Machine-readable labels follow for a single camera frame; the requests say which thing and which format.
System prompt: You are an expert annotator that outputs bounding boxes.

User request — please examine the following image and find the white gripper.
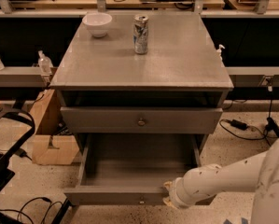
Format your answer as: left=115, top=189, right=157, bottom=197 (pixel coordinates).
left=162, top=170, right=208, bottom=209

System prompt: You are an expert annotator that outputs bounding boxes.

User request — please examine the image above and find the grey drawer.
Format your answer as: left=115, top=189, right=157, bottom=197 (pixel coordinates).
left=64, top=133, right=200, bottom=205
left=61, top=107, right=222, bottom=134

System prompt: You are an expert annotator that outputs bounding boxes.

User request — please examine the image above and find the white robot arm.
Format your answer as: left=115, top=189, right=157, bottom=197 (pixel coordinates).
left=163, top=138, right=279, bottom=224

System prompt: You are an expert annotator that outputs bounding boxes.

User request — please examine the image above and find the grey drawer cabinet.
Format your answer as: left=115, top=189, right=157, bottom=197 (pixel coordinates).
left=51, top=11, right=233, bottom=147

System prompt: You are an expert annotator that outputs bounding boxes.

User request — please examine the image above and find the grey top drawer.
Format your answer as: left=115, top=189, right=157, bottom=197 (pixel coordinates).
left=61, top=107, right=222, bottom=134

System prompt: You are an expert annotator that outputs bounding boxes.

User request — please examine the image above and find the black bar on floor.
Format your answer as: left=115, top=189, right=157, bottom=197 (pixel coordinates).
left=51, top=199, right=72, bottom=224

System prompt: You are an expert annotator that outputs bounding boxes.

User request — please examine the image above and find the black stand leg right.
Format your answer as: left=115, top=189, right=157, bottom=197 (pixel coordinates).
left=266, top=117, right=279, bottom=137

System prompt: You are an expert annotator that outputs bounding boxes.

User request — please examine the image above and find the wooden block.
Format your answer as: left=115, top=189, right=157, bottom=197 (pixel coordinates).
left=30, top=90, right=79, bottom=165

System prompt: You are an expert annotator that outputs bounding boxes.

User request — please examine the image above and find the small white pump bottle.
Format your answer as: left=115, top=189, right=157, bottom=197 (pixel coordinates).
left=216, top=44, right=225, bottom=61

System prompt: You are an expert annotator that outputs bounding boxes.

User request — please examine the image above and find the silver blue drink can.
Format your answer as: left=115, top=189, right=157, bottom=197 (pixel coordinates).
left=133, top=14, right=148, bottom=54

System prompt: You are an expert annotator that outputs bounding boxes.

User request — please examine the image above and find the clear pump bottle left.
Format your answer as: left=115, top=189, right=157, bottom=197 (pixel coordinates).
left=38, top=50, right=53, bottom=75

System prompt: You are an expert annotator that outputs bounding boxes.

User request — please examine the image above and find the white bowl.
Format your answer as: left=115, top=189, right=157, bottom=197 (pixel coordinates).
left=82, top=12, right=112, bottom=37

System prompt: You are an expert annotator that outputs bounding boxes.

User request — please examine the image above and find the black power adapter cable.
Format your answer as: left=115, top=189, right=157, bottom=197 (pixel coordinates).
left=218, top=118, right=272, bottom=147

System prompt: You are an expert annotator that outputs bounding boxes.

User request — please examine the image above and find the black floor cable left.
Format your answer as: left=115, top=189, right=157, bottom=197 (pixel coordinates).
left=0, top=196, right=63, bottom=224

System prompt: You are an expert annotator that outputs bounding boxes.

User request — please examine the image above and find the black chair frame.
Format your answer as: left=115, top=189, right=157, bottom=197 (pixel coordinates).
left=0, top=107, right=36, bottom=203

